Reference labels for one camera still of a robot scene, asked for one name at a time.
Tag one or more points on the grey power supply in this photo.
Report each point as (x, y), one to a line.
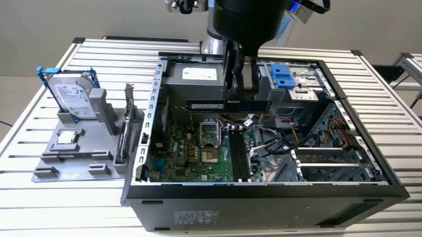
(191, 91)

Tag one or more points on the green motherboard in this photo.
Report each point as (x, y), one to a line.
(177, 158)

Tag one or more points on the blue plastic bay latch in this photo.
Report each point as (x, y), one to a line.
(279, 76)

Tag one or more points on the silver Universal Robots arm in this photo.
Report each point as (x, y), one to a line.
(212, 45)

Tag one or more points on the metal slat side table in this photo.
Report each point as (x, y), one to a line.
(412, 66)

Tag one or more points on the teal board connector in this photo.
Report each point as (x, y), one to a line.
(157, 165)

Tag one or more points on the black PC case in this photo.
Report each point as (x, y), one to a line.
(229, 212)

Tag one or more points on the silver CPU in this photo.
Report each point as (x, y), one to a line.
(66, 137)

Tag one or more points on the graphics card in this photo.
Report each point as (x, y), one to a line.
(122, 145)

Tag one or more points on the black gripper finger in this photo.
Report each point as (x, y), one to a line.
(249, 74)
(233, 74)

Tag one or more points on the grey parts rack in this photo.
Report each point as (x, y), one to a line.
(94, 140)

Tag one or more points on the CPU socket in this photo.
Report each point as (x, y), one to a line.
(209, 156)

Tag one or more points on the hard disk in blue carrier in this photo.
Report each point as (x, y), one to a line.
(70, 98)

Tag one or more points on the grey metal disk bay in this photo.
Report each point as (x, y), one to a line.
(296, 95)

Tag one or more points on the silver camera on black bracket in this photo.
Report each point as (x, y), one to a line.
(300, 14)

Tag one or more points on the silver expansion slot cover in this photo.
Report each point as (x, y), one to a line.
(319, 148)
(329, 165)

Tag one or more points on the black RAM slot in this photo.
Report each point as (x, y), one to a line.
(232, 154)
(241, 154)
(236, 154)

